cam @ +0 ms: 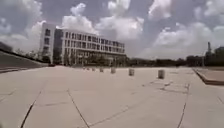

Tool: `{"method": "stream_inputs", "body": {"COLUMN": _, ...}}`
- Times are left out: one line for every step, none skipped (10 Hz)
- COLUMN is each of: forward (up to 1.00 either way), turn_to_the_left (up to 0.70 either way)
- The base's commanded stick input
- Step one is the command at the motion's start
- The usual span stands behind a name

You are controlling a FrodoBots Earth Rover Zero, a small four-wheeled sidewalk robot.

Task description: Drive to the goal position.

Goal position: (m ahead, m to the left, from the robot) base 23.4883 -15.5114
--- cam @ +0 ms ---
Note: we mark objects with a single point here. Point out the row of trees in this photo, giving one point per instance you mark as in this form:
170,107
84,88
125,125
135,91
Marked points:
156,62

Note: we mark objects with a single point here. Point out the dark sloped wall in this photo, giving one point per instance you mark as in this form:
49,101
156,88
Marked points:
16,61

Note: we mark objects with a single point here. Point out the white multi-storey building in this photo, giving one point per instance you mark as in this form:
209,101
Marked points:
83,43

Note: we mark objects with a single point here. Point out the row of concrete bollards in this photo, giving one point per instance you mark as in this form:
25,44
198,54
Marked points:
161,74

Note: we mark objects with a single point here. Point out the pale paved plaza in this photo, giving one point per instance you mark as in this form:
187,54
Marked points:
110,96

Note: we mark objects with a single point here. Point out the raised paved platform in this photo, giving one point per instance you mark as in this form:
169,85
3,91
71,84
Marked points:
213,76

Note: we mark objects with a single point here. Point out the tall thin tower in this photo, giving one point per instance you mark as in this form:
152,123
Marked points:
209,50

